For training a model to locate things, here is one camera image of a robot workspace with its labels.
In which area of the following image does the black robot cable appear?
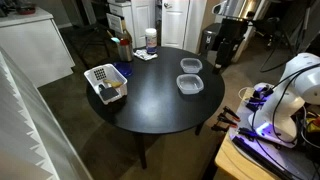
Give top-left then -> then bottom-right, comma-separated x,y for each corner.
250,63 -> 320,144

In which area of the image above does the white counter cabinet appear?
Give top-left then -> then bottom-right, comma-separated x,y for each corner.
0,7 -> 76,89

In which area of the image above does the grey trash can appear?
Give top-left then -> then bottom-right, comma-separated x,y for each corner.
199,22 -> 223,56

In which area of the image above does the steel tumbler with red lid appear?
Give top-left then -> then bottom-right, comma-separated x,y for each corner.
117,38 -> 134,63

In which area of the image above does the red bowl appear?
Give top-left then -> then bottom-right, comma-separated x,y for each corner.
15,3 -> 37,16

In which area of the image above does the light wooden table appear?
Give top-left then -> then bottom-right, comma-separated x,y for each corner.
214,87 -> 320,180

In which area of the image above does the white plastic basket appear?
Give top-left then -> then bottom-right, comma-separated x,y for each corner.
83,63 -> 129,106

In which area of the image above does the white storage cabinet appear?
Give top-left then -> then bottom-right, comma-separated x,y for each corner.
107,0 -> 156,49

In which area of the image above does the clear plastic bowl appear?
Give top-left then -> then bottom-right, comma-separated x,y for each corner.
179,57 -> 203,74
175,73 -> 205,95

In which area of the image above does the round black table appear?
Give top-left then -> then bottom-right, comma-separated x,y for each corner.
85,45 -> 226,170

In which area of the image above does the white wipes canister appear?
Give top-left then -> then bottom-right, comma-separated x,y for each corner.
144,27 -> 158,55

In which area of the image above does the white framed sign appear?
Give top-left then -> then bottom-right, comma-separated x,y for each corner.
105,12 -> 125,35

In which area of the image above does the black equipment stand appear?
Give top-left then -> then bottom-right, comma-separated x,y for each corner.
212,18 -> 250,75

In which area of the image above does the black sponge brush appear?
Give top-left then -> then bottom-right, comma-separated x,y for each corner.
98,83 -> 120,102

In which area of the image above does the black clamp with red tips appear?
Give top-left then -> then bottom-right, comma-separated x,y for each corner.
223,105 -> 241,123
217,113 -> 239,129
210,123 -> 231,133

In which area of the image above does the white coiled cable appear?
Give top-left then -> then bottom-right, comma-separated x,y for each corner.
237,86 -> 256,103

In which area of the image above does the crumpled wipes packet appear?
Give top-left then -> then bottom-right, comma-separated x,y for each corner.
133,48 -> 159,62

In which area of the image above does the yellow brush handle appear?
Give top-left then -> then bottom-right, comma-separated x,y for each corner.
103,78 -> 124,89

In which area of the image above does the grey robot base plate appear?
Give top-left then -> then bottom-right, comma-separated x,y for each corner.
229,125 -> 320,180

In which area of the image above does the black folding stand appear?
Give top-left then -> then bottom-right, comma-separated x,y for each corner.
70,22 -> 112,69

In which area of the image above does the white panel door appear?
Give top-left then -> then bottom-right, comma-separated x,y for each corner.
161,0 -> 190,50

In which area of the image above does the white corrugated panel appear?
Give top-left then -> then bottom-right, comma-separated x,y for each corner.
0,46 -> 95,180

